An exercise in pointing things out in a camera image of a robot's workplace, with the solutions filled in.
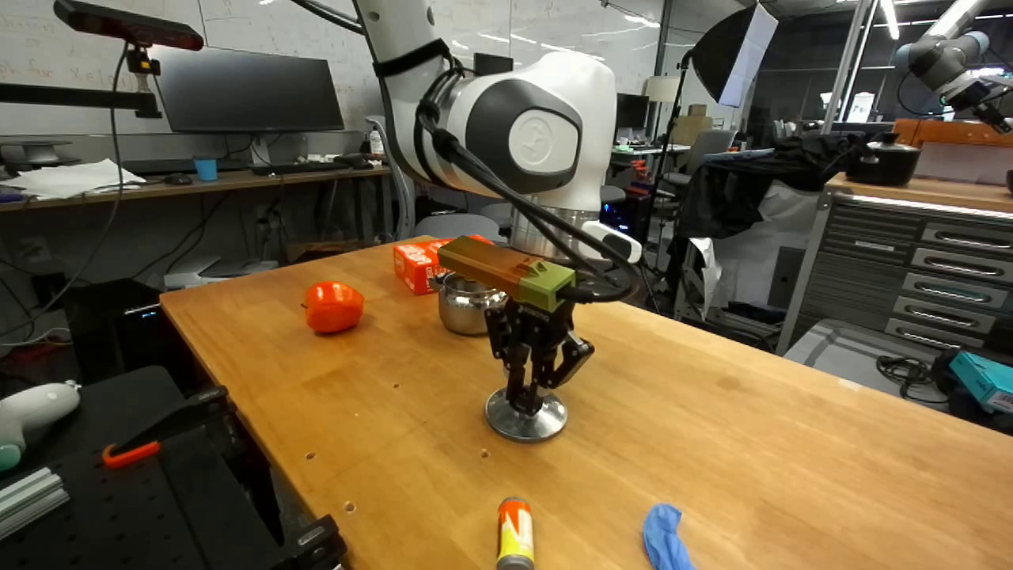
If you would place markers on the large dark monitor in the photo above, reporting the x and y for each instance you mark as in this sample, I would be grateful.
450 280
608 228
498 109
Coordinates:
249 92

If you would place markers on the black perforated side table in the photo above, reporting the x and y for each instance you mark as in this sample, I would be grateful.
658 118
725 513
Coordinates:
136 507

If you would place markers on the blue cup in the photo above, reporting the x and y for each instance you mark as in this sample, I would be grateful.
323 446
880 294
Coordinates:
207 168

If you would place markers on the aluminium extrusion bar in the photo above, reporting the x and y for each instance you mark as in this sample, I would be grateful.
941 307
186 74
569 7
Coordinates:
31 502

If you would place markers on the black box under desk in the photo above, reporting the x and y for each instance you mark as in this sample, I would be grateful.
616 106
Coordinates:
105 327

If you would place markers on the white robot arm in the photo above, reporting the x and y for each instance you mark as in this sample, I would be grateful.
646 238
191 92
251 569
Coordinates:
528 132

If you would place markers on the orange yellow tube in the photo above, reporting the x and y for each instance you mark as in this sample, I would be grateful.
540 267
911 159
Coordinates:
515 538

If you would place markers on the grey background robot arm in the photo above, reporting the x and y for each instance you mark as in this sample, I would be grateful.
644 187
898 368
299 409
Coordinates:
945 63

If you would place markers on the teal box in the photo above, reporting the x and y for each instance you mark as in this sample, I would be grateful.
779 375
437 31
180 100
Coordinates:
985 383

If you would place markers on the black cloth heap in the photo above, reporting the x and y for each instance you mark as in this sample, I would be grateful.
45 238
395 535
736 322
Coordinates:
739 180

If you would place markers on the black camera on boom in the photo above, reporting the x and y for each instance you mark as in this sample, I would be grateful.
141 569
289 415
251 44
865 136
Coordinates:
128 23

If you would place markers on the round steel kettle lid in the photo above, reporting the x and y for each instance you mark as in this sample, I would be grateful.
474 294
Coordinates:
528 415

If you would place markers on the wooden wall desk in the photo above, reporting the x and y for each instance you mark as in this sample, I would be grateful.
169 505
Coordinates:
210 184

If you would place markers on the white bottle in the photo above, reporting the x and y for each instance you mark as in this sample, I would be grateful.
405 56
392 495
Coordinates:
376 141

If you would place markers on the steel kettle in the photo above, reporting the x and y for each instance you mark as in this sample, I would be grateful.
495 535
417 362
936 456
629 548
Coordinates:
463 307

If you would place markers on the orange box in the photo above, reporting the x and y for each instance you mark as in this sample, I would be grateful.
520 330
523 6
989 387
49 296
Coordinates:
417 263

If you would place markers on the grey drawer cabinet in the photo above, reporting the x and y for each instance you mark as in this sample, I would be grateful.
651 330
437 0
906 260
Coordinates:
906 275

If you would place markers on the blue cloth piece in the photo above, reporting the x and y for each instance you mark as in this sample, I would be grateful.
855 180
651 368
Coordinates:
666 541

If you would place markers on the red tomato toy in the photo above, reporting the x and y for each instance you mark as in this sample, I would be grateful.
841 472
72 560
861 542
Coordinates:
334 308

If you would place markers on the white paper pile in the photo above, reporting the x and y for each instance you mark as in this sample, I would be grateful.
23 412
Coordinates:
68 180

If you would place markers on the black softbox light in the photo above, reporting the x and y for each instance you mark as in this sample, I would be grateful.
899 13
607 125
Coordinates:
731 48

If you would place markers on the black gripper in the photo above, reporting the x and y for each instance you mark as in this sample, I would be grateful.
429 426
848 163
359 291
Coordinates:
530 326

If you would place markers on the white handheld tool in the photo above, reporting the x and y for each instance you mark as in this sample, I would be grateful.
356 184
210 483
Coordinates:
34 409

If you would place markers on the black cooking pot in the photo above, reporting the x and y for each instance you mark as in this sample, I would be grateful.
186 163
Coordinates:
880 163

